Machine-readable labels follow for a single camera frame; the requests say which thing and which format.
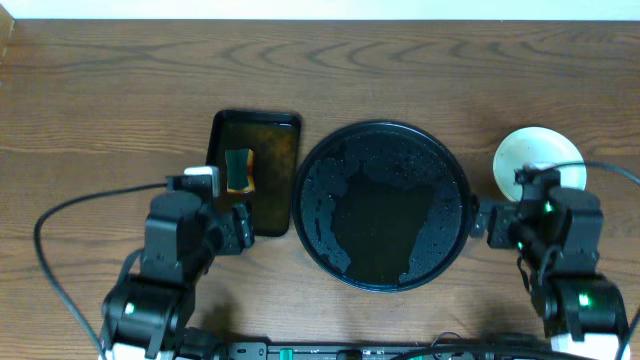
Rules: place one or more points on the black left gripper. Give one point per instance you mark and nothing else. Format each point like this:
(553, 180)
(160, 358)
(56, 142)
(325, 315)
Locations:
(241, 227)

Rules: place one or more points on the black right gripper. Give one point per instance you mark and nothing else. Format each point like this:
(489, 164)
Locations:
(502, 214)

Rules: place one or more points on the light blue plate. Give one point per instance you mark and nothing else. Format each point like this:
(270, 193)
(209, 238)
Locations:
(536, 147)

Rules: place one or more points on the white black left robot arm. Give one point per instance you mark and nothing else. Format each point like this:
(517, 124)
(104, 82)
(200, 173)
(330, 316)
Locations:
(147, 311)

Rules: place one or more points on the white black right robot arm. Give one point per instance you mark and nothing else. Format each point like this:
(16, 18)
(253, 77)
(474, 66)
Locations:
(556, 233)

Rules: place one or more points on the dark rectangular water tray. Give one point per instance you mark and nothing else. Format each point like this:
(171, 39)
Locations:
(274, 138)

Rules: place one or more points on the round black tray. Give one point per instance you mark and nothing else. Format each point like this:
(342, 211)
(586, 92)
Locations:
(382, 206)

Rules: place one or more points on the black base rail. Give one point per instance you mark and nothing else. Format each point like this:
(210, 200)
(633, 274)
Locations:
(445, 346)

